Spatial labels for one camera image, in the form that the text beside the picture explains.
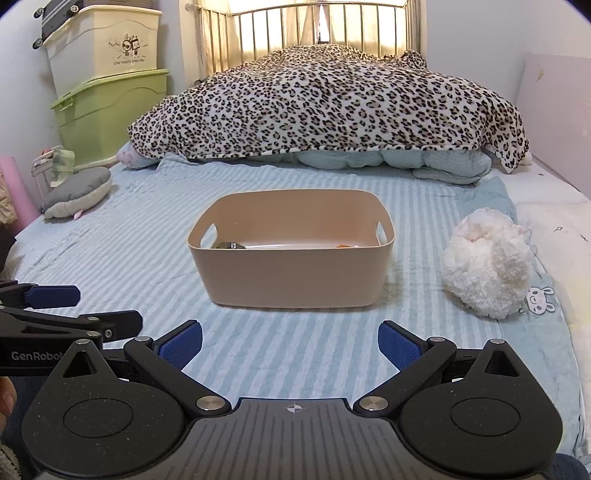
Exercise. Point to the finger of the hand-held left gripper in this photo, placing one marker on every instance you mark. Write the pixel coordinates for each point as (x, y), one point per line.
(115, 323)
(51, 296)

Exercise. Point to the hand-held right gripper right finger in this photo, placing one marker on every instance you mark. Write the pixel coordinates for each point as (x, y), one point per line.
(398, 345)

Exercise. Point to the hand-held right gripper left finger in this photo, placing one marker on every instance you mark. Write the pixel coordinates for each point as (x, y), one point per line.
(181, 344)

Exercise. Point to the green dried herb bag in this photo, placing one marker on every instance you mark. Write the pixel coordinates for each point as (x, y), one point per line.
(230, 245)

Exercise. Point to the beige plastic basket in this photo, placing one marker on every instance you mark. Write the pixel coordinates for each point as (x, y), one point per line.
(291, 277)

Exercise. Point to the person's left hand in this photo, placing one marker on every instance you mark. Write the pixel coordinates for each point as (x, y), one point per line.
(5, 397)

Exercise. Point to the blue striped bed sheet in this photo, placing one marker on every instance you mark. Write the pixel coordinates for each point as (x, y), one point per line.
(138, 240)

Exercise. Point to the grey plush toy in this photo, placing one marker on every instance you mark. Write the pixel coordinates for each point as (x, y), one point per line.
(76, 191)

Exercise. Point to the pink rolled mat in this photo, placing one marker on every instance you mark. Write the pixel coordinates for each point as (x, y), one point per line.
(16, 189)

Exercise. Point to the white fluffy plush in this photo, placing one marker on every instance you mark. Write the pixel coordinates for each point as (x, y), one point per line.
(487, 263)

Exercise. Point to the pale pink pillow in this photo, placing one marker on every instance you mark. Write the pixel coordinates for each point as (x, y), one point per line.
(134, 154)

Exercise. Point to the light green quilt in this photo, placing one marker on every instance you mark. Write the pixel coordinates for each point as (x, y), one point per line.
(369, 161)

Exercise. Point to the green plastic storage box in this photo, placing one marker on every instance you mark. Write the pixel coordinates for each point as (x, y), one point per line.
(111, 110)

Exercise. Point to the white mattress cover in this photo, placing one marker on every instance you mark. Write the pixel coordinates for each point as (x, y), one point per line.
(558, 221)

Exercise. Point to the person's right leg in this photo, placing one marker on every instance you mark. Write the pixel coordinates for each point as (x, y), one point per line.
(570, 467)

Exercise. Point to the leopard print blanket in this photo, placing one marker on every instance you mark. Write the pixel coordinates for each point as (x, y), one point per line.
(332, 101)

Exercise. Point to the beige plastic storage box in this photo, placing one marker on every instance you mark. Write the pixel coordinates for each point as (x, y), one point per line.
(101, 46)

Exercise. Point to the black suitcase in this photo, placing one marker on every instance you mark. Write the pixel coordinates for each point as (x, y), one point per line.
(57, 16)

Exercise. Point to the metal bed headboard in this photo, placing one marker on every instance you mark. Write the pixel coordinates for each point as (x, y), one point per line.
(258, 34)

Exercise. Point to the beige curtain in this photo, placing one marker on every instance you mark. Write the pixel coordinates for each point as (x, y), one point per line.
(295, 21)

